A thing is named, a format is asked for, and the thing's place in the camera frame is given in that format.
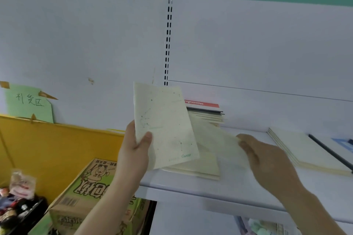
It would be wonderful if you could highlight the stack of notebooks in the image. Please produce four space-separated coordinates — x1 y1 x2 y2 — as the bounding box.
161 99 225 181

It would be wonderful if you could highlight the person's right forearm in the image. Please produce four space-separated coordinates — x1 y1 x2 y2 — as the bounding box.
278 185 347 235

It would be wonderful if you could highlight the person's left forearm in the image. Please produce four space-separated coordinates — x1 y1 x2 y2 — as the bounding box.
74 177 140 235

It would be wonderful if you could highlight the white slotted shelf upright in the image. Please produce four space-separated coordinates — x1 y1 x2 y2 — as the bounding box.
164 0 174 86

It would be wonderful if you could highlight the person's right hand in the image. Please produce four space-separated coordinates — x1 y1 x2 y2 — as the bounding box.
236 134 304 202

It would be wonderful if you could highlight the white shelf back panel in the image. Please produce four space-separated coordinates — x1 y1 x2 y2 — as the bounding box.
167 0 353 144

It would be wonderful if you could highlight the green printed cardboard box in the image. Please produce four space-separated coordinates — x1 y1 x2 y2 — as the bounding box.
48 158 151 235

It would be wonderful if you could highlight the black plastic crate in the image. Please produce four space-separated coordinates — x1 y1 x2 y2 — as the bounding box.
0 196 49 235

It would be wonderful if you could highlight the blue-striped white notebook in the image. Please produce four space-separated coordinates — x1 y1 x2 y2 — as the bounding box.
309 134 353 172

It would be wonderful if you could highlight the person's left hand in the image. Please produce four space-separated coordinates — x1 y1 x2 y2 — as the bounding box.
115 120 153 187

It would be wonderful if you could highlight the green paper sign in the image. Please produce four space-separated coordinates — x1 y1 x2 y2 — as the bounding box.
0 81 58 124

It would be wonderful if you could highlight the star-print cream notebook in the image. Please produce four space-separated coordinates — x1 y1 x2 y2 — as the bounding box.
133 81 200 171

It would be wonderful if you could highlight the heap of small packets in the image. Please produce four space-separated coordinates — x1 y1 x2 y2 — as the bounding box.
236 215 301 235

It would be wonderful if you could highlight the plain cream notebook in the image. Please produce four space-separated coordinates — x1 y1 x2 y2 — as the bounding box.
267 130 353 176
189 112 249 172
267 127 353 173

